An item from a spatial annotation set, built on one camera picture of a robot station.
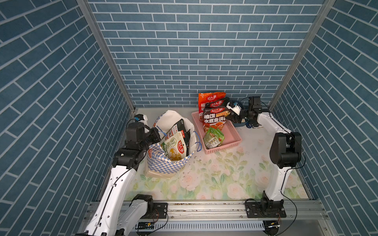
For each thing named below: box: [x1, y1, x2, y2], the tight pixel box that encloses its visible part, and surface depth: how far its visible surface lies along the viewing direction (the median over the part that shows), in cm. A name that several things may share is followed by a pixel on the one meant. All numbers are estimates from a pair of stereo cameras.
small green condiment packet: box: [203, 127, 225, 149], surface depth 96 cm
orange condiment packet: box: [198, 91, 227, 122], surface depth 98 cm
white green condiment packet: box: [159, 130, 187, 161], surface depth 84 cm
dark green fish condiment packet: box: [164, 118, 191, 156], surface depth 86 cm
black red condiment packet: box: [202, 97, 231, 133], surface depth 97 cm
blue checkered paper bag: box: [145, 110, 203, 179], surface depth 75 cm
